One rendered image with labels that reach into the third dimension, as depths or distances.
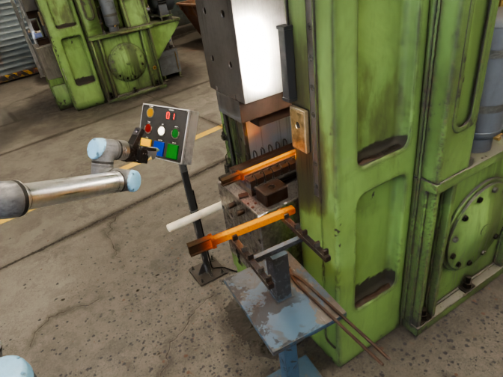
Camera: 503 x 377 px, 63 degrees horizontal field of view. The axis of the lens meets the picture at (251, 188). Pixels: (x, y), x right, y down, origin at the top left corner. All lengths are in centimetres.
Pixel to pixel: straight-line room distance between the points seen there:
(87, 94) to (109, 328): 440
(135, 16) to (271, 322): 562
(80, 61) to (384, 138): 535
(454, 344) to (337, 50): 169
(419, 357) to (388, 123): 125
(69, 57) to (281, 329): 554
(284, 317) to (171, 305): 132
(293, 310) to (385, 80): 90
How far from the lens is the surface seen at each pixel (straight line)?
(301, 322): 149
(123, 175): 173
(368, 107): 159
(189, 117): 212
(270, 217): 149
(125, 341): 264
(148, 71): 669
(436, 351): 244
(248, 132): 203
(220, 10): 159
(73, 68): 651
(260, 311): 153
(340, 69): 137
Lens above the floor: 192
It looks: 32 degrees down
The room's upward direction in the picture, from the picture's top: 8 degrees counter-clockwise
